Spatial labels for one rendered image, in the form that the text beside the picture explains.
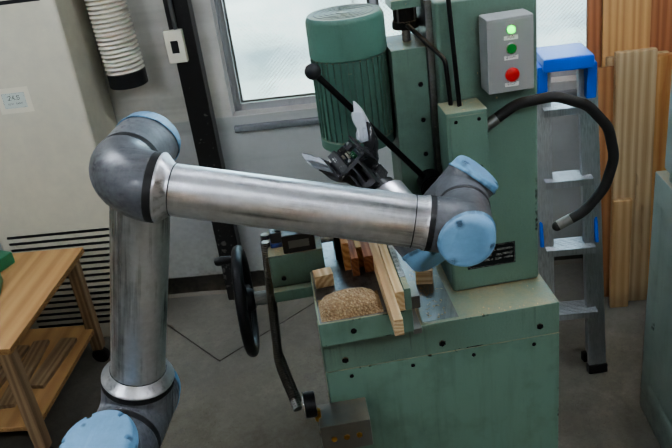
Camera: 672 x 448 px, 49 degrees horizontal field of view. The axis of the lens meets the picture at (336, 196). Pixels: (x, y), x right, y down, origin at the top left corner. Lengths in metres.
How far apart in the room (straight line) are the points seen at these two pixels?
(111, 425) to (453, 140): 0.90
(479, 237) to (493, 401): 0.88
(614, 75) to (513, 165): 1.23
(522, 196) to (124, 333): 0.95
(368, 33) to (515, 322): 0.77
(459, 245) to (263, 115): 2.08
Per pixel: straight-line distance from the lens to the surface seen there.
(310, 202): 1.14
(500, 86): 1.61
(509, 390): 1.96
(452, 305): 1.83
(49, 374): 3.02
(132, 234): 1.38
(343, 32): 1.59
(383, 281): 1.68
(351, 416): 1.82
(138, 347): 1.52
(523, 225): 1.84
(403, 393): 1.88
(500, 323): 1.82
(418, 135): 1.71
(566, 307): 2.77
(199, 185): 1.17
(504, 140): 1.73
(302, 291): 1.83
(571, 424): 2.70
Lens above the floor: 1.84
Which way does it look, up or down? 25 degrees down
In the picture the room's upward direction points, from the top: 8 degrees counter-clockwise
